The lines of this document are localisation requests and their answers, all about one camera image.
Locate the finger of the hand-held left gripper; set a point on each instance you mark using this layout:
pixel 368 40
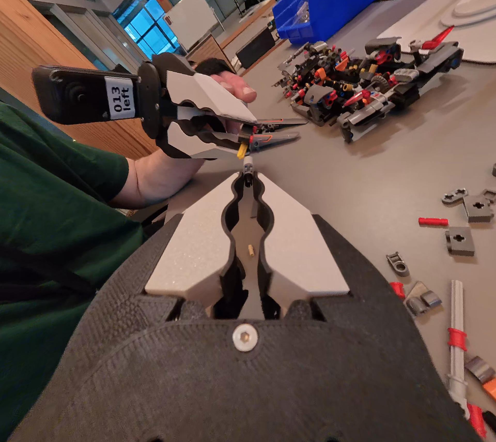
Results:
pixel 190 147
pixel 205 91

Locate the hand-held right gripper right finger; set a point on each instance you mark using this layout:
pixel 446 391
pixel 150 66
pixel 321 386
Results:
pixel 306 256

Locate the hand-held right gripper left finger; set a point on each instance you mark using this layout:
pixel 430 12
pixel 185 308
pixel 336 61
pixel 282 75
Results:
pixel 190 256

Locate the grey black lego pin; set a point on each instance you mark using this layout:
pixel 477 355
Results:
pixel 248 168

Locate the person's left forearm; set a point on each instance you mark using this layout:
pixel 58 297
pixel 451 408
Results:
pixel 162 182

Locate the partly built lego car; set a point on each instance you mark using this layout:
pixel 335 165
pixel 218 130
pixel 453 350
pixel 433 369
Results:
pixel 321 95

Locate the scattered loose lego pieces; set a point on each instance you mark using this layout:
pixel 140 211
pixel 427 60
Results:
pixel 459 242

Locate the person's left hand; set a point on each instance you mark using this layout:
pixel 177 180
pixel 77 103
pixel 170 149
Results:
pixel 240 89

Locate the black equipment case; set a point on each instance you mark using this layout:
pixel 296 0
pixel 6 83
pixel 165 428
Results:
pixel 255 48

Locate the whiteboard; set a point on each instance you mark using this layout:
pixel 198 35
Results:
pixel 193 19

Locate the large grid window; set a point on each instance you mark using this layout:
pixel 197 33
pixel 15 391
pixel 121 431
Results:
pixel 151 35

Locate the clear plastic parts bags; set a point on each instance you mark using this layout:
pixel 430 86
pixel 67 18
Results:
pixel 300 13

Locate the white book stand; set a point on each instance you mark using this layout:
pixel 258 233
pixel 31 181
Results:
pixel 476 4

